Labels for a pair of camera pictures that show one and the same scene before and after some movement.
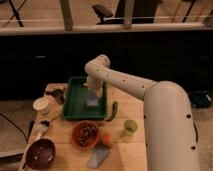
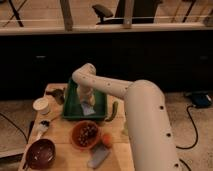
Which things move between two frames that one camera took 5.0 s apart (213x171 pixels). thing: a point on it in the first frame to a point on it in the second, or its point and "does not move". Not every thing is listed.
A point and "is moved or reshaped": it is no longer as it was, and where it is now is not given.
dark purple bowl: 41,153 does not move
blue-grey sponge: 92,99 is moved or reshaped
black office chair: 143,12 does not move
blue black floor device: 200,100 does not move
